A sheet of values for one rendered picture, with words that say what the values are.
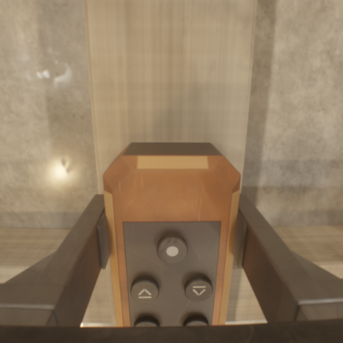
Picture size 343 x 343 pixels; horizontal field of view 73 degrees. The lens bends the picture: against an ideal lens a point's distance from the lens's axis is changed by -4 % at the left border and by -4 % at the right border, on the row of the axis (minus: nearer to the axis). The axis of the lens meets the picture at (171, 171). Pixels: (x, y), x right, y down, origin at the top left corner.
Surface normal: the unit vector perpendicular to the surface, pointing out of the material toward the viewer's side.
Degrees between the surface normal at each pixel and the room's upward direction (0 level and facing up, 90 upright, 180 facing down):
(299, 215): 0
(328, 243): 90
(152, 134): 0
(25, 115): 0
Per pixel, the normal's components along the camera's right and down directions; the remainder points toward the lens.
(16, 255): 0.00, -0.95
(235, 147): 0.03, 0.30
